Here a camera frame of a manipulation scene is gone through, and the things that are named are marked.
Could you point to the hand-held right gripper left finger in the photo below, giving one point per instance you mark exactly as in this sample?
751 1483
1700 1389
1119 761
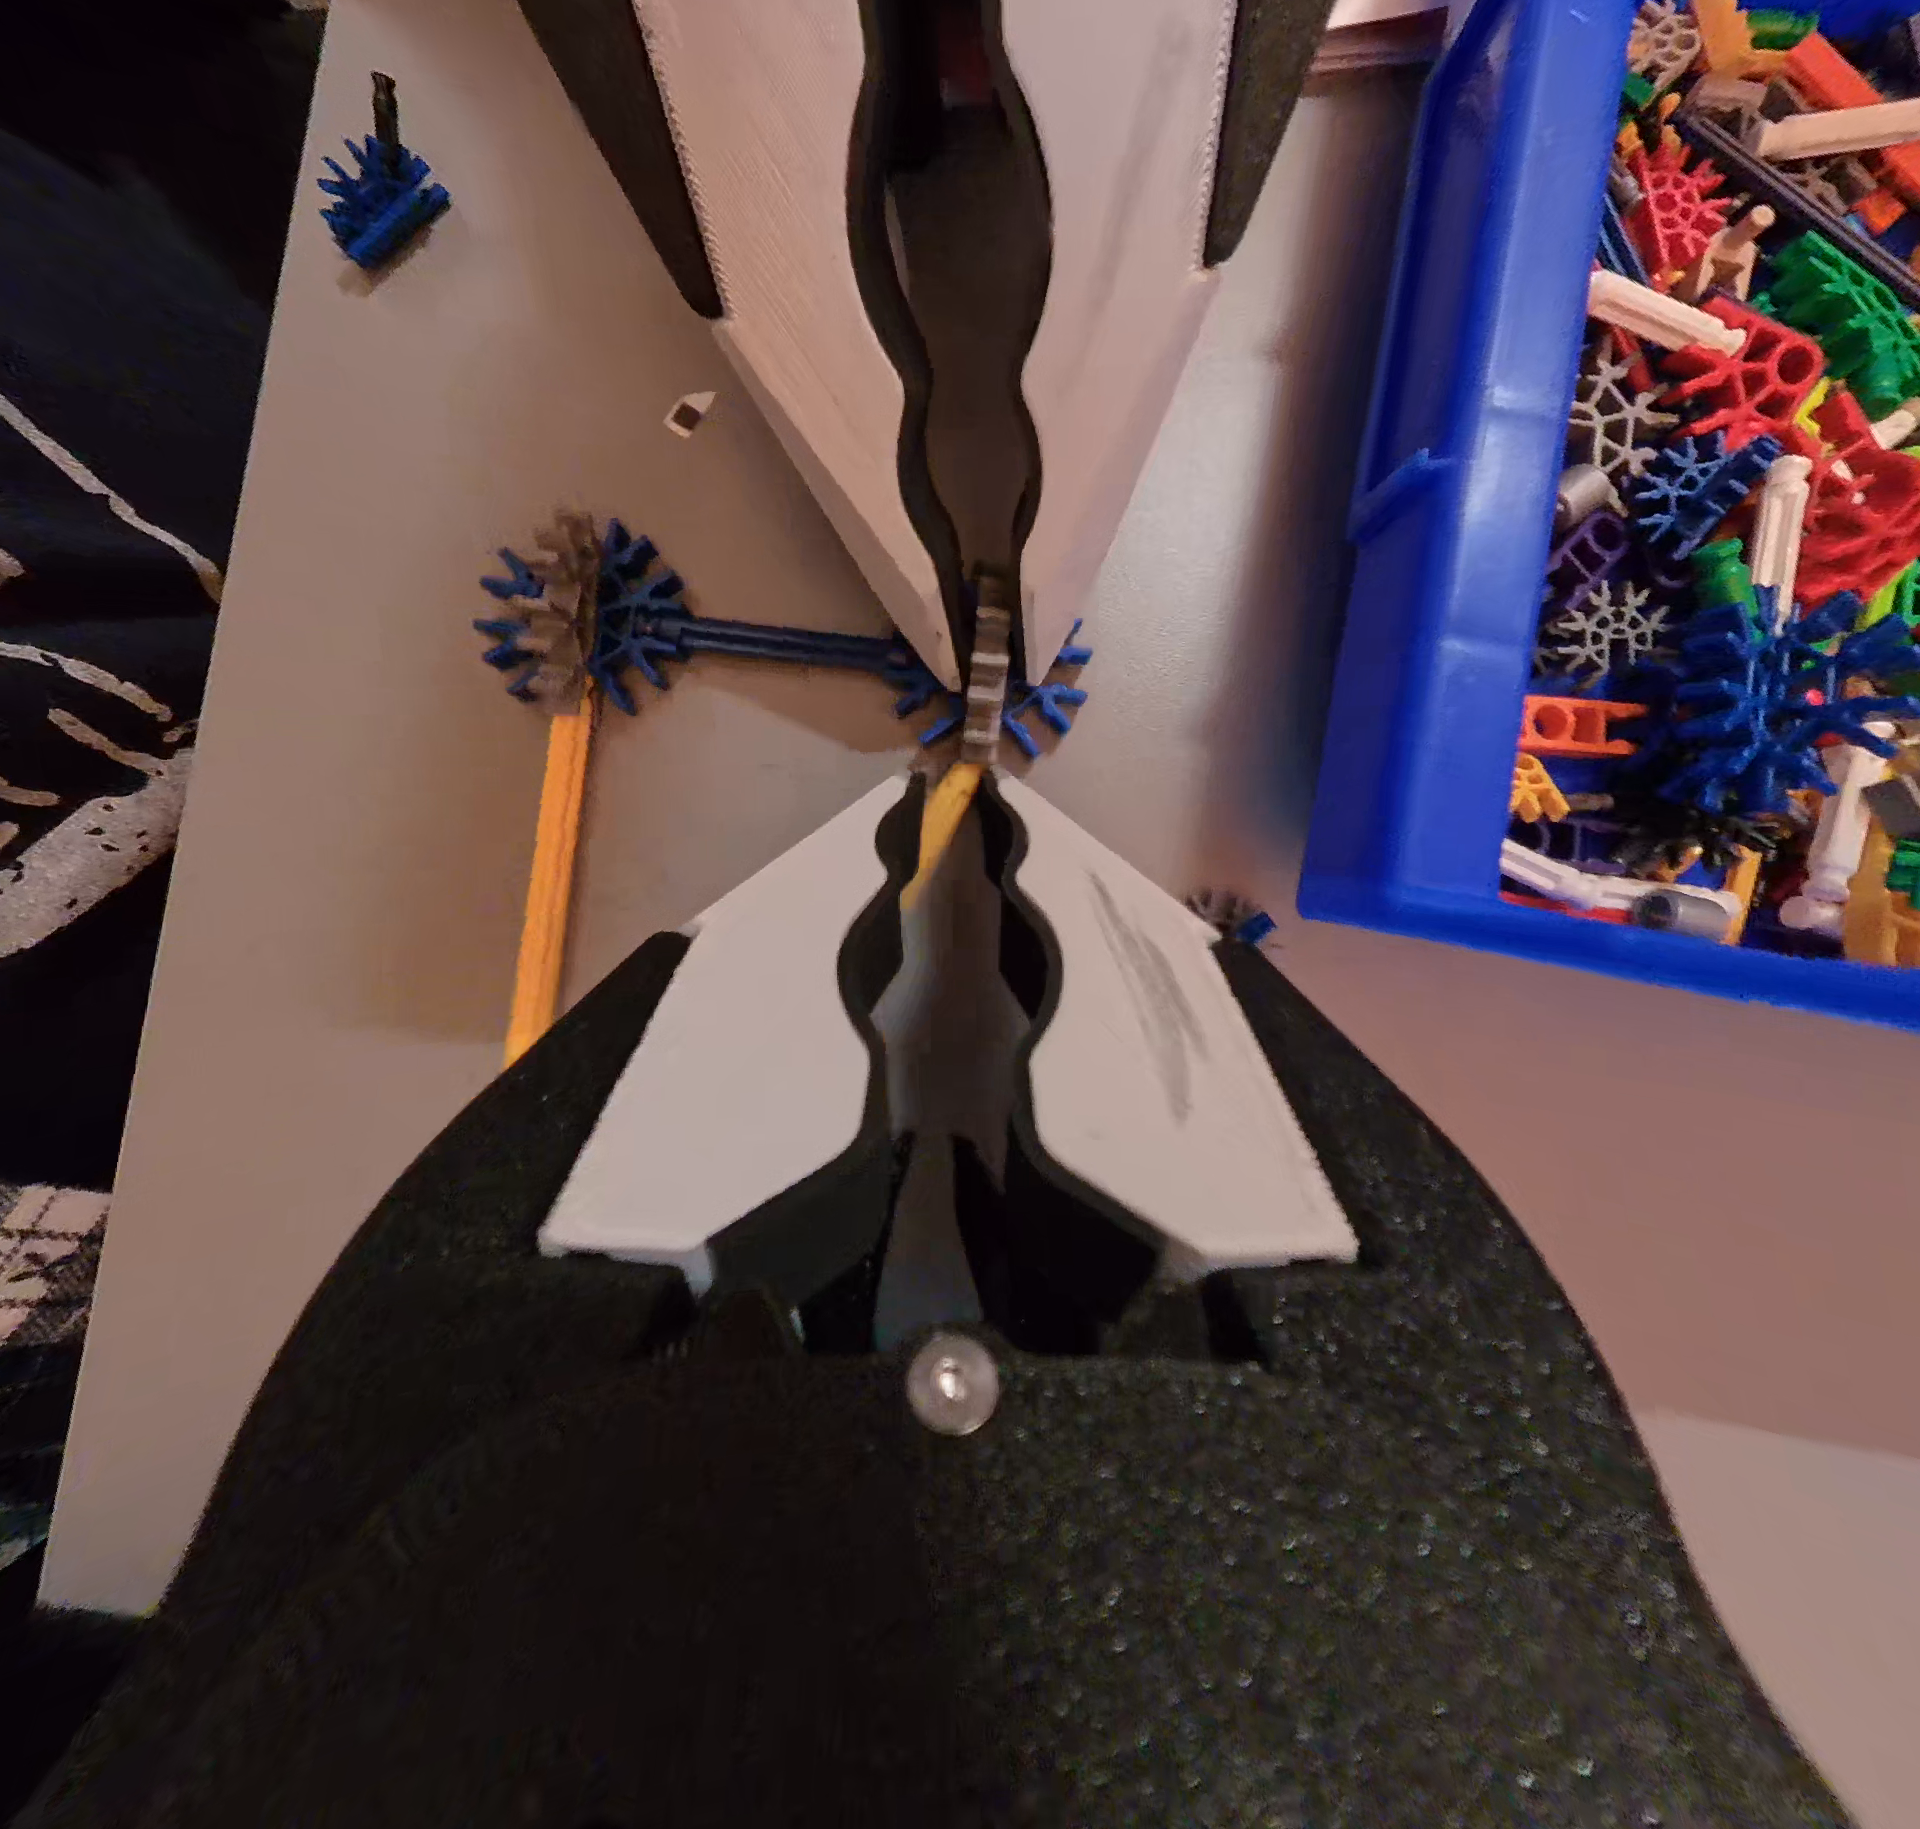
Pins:
720 1081

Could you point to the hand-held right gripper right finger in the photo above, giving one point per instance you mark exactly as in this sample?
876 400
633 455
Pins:
1155 1081

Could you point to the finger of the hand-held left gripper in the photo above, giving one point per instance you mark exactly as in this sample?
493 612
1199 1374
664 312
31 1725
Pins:
751 134
1125 134

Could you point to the yellow toy rod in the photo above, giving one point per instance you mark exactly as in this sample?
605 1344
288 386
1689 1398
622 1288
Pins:
946 817
551 885

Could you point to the blue and grey connector hub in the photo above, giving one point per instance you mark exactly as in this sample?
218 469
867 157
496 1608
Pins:
630 615
981 690

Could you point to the blue toy rod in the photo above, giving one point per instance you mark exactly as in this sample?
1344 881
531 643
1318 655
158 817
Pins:
795 645

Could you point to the small blue grey connector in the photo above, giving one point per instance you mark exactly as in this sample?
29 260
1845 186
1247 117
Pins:
1247 931

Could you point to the blue connector with black rod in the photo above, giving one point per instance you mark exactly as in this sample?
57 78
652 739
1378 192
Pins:
381 203

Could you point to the small white toy piece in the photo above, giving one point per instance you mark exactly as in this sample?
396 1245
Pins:
706 401

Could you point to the blue plastic bin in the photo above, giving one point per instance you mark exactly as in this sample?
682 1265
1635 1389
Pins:
1426 661

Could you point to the dark printed cloth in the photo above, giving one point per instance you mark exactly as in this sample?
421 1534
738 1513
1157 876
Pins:
91 509

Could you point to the plaid cloth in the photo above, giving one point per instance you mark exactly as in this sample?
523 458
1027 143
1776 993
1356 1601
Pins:
45 1260

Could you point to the pile of colourful toy pieces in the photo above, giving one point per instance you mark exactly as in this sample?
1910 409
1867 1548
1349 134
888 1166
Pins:
1771 509

